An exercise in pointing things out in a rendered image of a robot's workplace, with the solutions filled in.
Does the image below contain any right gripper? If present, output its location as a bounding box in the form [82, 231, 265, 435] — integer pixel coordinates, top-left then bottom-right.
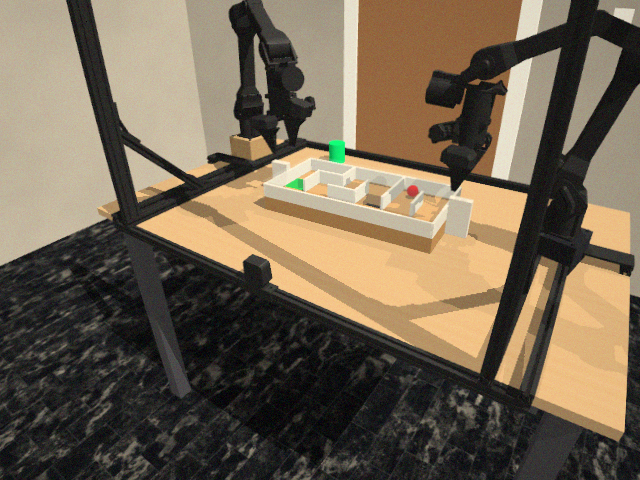
[440, 112, 492, 192]

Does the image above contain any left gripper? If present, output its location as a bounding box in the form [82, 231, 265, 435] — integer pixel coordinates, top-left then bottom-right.
[250, 90, 306, 153]

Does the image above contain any green cylinder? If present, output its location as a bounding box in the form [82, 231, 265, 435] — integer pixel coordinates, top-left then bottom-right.
[329, 140, 345, 161]

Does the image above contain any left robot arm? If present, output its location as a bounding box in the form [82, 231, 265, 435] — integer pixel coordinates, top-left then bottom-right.
[229, 0, 316, 139]

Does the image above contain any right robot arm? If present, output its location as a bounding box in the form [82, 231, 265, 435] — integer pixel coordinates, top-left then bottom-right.
[425, 10, 640, 242]

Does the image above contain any white maze board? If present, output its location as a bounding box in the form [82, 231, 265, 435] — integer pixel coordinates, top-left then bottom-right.
[263, 155, 474, 254]

